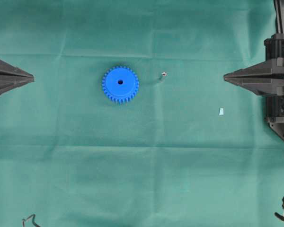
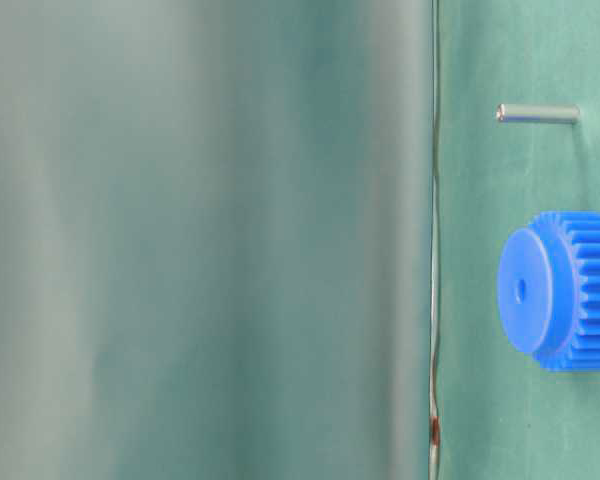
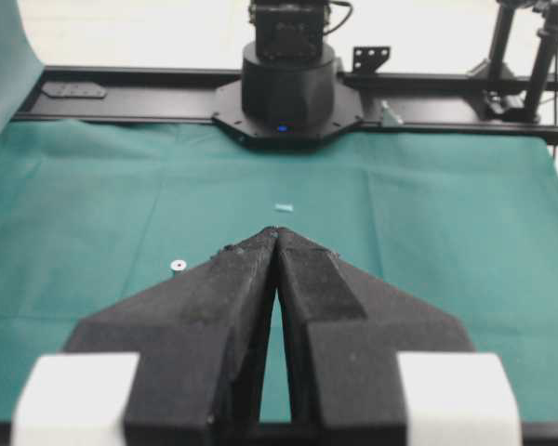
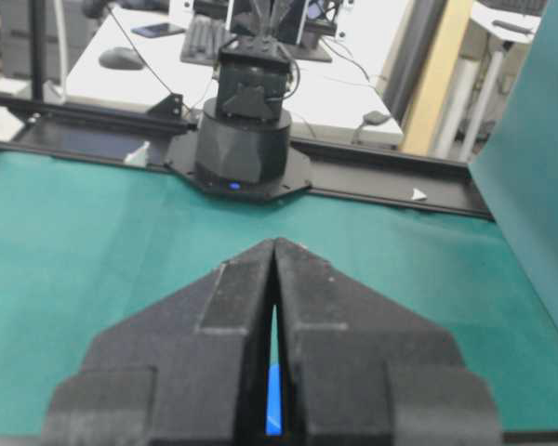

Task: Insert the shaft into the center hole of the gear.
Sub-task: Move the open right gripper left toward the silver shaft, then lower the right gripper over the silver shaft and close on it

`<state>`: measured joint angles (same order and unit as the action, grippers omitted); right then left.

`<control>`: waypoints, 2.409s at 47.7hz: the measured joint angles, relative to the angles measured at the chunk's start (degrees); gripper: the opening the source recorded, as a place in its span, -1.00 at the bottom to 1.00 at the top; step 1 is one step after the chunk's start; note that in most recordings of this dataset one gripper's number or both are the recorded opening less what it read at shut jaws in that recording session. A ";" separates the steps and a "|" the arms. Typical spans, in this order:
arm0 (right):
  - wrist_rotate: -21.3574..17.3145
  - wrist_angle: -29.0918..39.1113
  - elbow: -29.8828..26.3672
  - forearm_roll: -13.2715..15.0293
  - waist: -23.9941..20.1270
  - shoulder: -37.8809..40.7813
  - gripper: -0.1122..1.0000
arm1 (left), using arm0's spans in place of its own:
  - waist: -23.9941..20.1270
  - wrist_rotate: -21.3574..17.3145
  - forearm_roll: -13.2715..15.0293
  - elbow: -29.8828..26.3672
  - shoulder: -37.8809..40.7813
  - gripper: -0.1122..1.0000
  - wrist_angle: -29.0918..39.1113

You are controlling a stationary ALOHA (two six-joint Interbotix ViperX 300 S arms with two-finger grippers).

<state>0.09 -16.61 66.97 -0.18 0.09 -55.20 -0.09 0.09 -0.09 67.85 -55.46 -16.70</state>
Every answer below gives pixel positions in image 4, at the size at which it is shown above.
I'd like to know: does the blue plastic gear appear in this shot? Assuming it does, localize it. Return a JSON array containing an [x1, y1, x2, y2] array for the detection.
[[264, 304, 285, 438]]

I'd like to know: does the black monitor stand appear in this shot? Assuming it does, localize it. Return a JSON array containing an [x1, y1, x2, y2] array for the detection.
[[284, 19, 338, 63]]

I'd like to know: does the black keyboard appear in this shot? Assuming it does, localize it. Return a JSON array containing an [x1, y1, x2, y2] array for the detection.
[[180, 15, 232, 66]]

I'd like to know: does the white desk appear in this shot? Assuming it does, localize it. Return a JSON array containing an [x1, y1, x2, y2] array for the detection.
[[66, 6, 403, 145]]

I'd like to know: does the green table mat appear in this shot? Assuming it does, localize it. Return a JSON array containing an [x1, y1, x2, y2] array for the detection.
[[0, 152, 558, 435]]

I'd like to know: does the dark smartphone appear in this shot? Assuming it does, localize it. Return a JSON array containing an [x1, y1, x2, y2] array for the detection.
[[131, 22, 186, 38]]

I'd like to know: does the green upright panel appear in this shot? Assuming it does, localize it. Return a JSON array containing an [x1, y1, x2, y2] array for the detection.
[[470, 1, 558, 330]]

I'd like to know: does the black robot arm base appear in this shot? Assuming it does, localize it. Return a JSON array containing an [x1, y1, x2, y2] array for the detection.
[[165, 34, 312, 202]]

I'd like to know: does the black corner bracket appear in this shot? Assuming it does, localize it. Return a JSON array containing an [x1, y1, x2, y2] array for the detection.
[[146, 93, 183, 120]]

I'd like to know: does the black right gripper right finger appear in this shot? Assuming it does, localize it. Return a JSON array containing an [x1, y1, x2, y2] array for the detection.
[[275, 239, 502, 445]]

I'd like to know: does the black aluminium frame rail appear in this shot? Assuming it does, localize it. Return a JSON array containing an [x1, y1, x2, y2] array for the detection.
[[0, 93, 492, 219]]

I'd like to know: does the black computer mouse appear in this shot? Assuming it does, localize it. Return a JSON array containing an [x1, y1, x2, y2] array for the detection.
[[99, 46, 144, 71]]

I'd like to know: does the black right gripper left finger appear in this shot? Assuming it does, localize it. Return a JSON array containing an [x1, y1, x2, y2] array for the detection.
[[40, 240, 274, 445]]

